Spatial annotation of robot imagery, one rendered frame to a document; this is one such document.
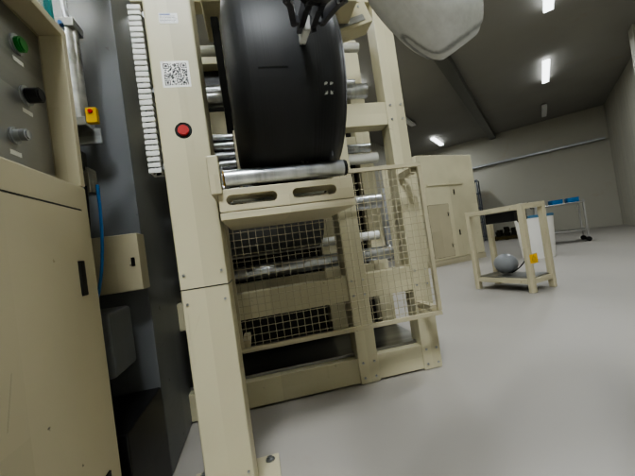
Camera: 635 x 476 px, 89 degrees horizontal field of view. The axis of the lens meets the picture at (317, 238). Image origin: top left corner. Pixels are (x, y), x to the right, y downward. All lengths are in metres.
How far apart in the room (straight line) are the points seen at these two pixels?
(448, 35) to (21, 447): 0.82
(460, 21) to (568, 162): 12.79
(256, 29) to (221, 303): 0.69
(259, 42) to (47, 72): 0.48
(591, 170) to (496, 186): 2.58
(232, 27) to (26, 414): 0.84
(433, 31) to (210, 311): 0.80
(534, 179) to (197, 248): 12.69
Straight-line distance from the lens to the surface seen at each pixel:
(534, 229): 5.98
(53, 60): 1.04
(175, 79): 1.09
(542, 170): 13.25
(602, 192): 13.28
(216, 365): 1.00
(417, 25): 0.54
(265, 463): 1.30
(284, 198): 0.86
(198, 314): 0.97
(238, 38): 0.91
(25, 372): 0.69
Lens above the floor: 0.69
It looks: 1 degrees up
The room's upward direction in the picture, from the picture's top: 8 degrees counter-clockwise
